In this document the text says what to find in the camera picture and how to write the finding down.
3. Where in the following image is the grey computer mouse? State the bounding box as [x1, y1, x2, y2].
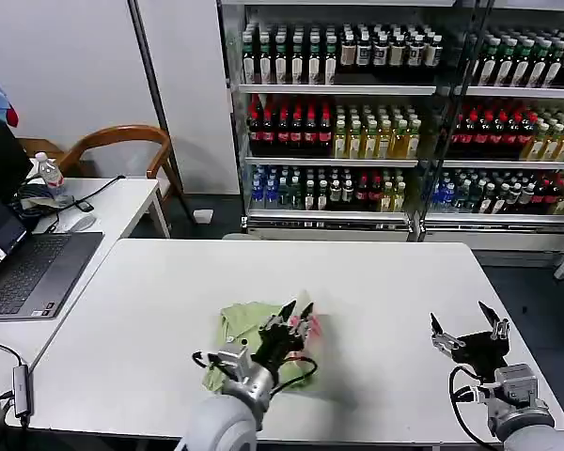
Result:
[68, 215, 98, 233]

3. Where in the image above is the white side desk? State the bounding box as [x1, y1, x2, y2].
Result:
[0, 176, 171, 377]

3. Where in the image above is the black hub cable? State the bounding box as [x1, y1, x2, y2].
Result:
[0, 393, 30, 451]

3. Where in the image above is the dark grey laptop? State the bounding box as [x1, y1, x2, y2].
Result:
[0, 194, 104, 321]

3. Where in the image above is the light green shirt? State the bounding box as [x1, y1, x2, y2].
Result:
[201, 290, 333, 396]

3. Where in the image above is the black laptop cable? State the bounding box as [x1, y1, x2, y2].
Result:
[0, 319, 28, 368]

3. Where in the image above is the brown wooden chair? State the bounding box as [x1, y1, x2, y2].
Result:
[58, 125, 184, 213]

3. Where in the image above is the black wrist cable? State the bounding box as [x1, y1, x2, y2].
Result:
[447, 365, 495, 446]
[191, 350, 320, 394]

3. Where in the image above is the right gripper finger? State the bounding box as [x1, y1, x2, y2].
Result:
[478, 301, 510, 341]
[430, 312, 467, 359]

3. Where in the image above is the clear plastic water bottle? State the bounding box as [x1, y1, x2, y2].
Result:
[33, 151, 66, 190]

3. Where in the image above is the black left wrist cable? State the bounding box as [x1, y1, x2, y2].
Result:
[191, 350, 320, 394]

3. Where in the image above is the leaning black metal pole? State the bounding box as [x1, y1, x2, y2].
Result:
[127, 0, 195, 213]

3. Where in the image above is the black monitor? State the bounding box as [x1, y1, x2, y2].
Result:
[0, 115, 35, 199]

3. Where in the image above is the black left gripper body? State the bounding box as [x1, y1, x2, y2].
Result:
[252, 323, 306, 366]

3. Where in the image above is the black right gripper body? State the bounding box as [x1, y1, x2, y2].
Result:
[450, 331, 511, 382]

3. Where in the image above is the glass-door shelf of bottles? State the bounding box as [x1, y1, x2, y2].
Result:
[218, 0, 455, 242]
[420, 0, 564, 253]

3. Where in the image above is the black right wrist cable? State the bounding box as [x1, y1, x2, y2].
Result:
[447, 365, 495, 446]

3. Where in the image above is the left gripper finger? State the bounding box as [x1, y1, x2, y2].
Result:
[290, 302, 316, 340]
[261, 299, 298, 334]

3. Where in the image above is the grey usb hub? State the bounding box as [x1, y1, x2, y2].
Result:
[12, 365, 32, 418]

